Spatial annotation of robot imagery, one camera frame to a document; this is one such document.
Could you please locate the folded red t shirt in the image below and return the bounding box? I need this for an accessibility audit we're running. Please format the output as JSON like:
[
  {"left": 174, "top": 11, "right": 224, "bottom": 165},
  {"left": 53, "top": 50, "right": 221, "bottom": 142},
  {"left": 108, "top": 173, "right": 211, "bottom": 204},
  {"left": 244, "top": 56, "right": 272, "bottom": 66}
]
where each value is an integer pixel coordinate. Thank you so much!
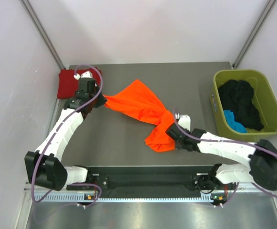
[{"left": 57, "top": 68, "right": 100, "bottom": 99}]

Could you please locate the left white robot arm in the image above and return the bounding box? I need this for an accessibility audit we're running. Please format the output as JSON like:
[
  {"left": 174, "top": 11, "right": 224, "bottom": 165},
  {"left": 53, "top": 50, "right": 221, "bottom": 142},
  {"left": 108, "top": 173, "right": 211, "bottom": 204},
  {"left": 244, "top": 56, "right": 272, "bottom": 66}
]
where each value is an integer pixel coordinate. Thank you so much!
[{"left": 24, "top": 77, "right": 106, "bottom": 191}]

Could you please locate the orange t shirt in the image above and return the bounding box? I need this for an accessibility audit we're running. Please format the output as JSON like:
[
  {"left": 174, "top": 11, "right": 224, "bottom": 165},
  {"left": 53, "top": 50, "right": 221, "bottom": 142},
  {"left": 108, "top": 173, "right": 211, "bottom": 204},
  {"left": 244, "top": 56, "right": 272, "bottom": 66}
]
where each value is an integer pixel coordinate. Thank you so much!
[{"left": 105, "top": 80, "right": 175, "bottom": 153}]

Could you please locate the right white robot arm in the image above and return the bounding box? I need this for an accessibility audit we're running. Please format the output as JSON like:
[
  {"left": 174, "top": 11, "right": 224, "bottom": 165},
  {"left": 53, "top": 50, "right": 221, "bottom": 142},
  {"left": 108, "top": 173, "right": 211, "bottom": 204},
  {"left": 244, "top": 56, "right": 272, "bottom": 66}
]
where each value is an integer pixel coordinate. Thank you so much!
[{"left": 166, "top": 124, "right": 277, "bottom": 191}]

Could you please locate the aluminium frame post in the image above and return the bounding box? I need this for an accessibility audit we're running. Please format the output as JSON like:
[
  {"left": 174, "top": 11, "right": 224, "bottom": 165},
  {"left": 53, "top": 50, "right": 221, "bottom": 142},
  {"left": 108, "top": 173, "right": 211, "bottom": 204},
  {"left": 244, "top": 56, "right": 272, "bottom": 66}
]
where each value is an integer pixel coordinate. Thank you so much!
[
  {"left": 20, "top": 0, "right": 65, "bottom": 69},
  {"left": 231, "top": 0, "right": 277, "bottom": 69}
]

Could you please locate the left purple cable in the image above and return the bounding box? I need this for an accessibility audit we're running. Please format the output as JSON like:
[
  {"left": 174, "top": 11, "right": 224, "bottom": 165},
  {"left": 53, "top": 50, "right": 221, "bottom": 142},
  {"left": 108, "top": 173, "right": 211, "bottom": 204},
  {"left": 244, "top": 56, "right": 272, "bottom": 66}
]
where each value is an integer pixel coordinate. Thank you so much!
[{"left": 31, "top": 64, "right": 103, "bottom": 208}]

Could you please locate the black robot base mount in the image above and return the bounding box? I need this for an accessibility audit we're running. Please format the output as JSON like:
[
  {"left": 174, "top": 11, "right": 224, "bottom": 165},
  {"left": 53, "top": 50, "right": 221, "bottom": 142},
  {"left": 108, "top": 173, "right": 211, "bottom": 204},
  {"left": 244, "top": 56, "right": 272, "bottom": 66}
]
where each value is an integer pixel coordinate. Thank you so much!
[{"left": 66, "top": 166, "right": 227, "bottom": 198}]

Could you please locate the left aluminium frame post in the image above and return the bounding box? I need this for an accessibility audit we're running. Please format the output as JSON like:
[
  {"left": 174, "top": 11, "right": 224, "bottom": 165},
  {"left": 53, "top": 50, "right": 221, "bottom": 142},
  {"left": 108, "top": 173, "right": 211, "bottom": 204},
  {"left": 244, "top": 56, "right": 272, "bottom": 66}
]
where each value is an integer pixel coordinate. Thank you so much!
[{"left": 20, "top": 0, "right": 65, "bottom": 69}]

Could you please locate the right aluminium frame post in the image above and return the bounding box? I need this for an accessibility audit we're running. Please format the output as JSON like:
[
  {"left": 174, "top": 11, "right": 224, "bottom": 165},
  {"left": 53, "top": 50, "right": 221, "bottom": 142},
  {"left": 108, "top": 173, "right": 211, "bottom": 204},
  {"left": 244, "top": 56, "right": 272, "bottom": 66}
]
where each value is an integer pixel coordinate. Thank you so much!
[{"left": 231, "top": 0, "right": 277, "bottom": 69}]

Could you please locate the slotted grey cable duct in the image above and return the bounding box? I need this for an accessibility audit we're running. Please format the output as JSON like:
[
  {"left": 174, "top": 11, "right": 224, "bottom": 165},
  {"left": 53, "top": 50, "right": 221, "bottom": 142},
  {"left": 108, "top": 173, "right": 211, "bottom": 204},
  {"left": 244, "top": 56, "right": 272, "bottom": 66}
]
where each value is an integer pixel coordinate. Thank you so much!
[{"left": 42, "top": 192, "right": 226, "bottom": 203}]

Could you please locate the blue t shirt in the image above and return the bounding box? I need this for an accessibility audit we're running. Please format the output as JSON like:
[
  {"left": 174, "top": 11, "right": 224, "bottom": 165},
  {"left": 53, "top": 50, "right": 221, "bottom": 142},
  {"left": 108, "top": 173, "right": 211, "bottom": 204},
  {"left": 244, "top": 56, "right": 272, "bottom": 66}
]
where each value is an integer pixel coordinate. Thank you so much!
[{"left": 224, "top": 110, "right": 247, "bottom": 133}]

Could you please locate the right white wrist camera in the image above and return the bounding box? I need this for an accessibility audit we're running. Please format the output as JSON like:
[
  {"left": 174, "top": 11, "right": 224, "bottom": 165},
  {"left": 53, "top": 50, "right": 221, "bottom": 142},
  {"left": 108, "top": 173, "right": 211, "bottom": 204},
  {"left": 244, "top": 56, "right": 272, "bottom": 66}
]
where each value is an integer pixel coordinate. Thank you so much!
[{"left": 175, "top": 114, "right": 191, "bottom": 131}]

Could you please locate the olive green plastic bin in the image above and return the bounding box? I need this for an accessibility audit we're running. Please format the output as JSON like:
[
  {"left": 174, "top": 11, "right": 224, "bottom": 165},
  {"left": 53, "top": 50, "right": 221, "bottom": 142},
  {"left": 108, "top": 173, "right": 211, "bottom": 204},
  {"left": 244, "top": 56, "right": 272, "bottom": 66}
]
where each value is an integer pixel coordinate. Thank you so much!
[{"left": 210, "top": 69, "right": 277, "bottom": 142}]

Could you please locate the black t shirt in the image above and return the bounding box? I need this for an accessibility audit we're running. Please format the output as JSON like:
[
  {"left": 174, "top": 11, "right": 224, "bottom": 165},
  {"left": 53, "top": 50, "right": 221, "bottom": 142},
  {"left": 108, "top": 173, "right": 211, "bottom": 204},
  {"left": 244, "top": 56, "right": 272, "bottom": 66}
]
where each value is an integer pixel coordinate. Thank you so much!
[{"left": 218, "top": 80, "right": 264, "bottom": 131}]

